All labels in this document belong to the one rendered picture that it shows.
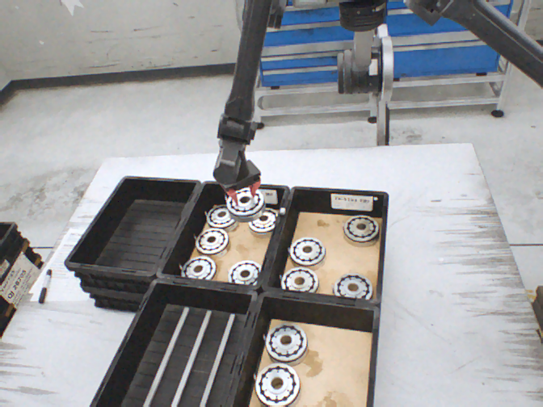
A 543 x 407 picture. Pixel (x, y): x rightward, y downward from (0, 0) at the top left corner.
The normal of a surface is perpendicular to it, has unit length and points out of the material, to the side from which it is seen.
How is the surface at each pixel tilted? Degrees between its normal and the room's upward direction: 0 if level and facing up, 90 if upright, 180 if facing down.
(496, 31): 87
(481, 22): 87
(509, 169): 0
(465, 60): 90
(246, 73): 89
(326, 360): 0
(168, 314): 0
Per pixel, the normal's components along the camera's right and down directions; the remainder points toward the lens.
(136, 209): -0.13, -0.71
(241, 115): -0.10, 0.69
